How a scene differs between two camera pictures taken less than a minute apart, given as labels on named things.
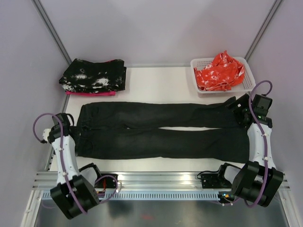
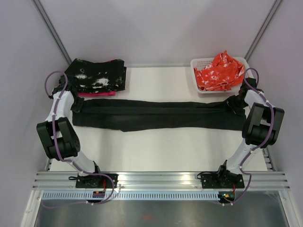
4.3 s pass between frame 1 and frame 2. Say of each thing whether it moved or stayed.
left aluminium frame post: stayed
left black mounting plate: stayed
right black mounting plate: stayed
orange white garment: stayed
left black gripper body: moved
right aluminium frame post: stayed
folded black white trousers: stayed
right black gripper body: moved
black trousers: moved
